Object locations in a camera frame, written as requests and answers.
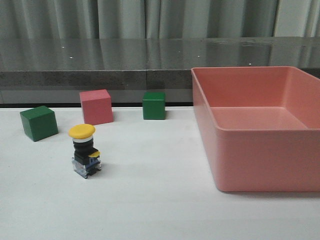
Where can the grey stone counter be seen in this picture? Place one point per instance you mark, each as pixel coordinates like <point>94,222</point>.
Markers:
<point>55,71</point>

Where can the left green wooden cube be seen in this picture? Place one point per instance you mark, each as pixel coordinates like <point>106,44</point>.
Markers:
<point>39,123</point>

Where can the right green wooden cube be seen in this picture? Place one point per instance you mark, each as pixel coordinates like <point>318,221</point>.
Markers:
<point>153,106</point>

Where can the pink plastic bin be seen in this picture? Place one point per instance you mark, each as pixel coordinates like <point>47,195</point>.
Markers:
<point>260,127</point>

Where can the green wooden cube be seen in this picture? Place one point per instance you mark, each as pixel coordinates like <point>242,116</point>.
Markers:
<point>39,123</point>
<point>153,106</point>

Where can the yellow push button switch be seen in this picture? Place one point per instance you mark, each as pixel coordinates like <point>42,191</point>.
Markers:
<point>86,159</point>

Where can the grey-green curtain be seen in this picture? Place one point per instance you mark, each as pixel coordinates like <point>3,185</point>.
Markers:
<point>158,19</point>

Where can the pink wooden cube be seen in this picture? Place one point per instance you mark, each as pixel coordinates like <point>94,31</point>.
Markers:
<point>96,107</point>

